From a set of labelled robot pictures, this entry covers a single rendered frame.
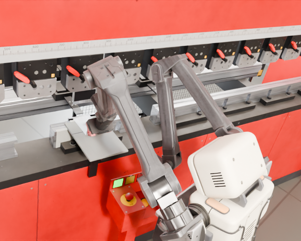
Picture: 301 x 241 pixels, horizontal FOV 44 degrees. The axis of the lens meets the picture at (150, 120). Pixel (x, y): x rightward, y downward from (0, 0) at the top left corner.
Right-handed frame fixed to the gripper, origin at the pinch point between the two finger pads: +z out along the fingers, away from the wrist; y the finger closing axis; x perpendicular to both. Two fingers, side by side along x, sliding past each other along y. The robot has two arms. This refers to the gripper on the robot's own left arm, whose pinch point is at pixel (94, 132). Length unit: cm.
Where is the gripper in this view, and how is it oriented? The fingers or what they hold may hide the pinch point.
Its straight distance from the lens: 165.9
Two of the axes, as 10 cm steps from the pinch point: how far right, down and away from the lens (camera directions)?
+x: 3.8, 9.0, -2.3
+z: -4.3, 3.9, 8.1
